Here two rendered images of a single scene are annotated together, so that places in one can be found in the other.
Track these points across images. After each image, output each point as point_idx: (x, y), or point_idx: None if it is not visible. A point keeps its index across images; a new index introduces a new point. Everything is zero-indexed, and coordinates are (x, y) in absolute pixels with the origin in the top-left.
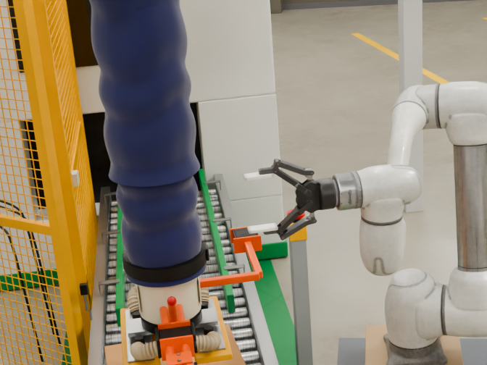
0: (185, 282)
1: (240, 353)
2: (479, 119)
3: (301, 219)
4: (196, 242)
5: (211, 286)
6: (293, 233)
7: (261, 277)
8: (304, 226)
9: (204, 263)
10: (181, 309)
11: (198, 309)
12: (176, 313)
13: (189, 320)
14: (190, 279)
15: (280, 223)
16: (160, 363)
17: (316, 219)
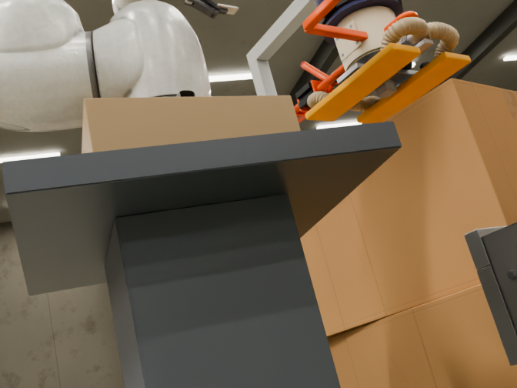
0: (328, 43)
1: (383, 122)
2: None
3: (198, 0)
4: (316, 5)
5: (347, 39)
6: (204, 13)
7: (304, 28)
8: (194, 7)
9: (321, 22)
10: (338, 68)
11: (345, 66)
12: (313, 74)
13: (311, 80)
14: (325, 40)
15: (214, 4)
16: (357, 117)
17: (184, 1)
